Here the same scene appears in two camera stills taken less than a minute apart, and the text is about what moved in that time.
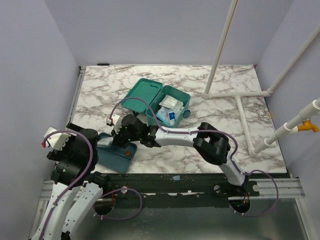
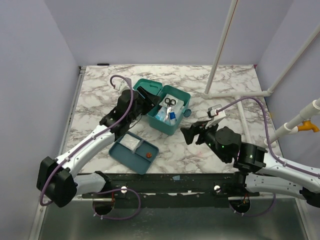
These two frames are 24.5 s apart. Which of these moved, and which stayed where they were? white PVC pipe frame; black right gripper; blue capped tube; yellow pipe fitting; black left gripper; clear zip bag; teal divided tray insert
Moved: clear zip bag; teal divided tray insert; black right gripper; black left gripper
Stayed: yellow pipe fitting; white PVC pipe frame; blue capped tube
